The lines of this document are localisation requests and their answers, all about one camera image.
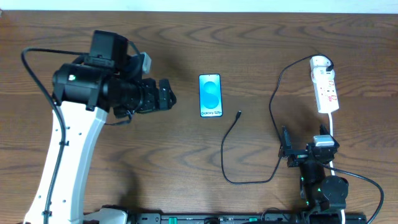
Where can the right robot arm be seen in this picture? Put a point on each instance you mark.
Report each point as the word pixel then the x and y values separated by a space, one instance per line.
pixel 325 194

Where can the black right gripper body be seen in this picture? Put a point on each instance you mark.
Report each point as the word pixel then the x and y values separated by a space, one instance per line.
pixel 302 156

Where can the white USB charger plug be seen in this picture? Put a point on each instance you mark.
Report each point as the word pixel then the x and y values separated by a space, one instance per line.
pixel 320 61

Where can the white power strip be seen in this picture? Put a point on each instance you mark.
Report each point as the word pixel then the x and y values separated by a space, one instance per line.
pixel 325 90

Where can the blue-screen Samsung smartphone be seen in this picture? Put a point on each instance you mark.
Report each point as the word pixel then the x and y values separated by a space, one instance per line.
pixel 211 105

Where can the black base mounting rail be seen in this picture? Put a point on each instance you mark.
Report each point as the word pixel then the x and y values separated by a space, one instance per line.
pixel 272 217

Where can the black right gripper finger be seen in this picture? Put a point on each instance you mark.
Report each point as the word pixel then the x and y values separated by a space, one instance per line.
pixel 324 130
pixel 286 147

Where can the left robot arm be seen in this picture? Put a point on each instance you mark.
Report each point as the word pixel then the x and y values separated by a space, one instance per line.
pixel 104 80

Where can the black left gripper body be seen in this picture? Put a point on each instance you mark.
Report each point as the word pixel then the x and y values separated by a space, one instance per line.
pixel 152 97

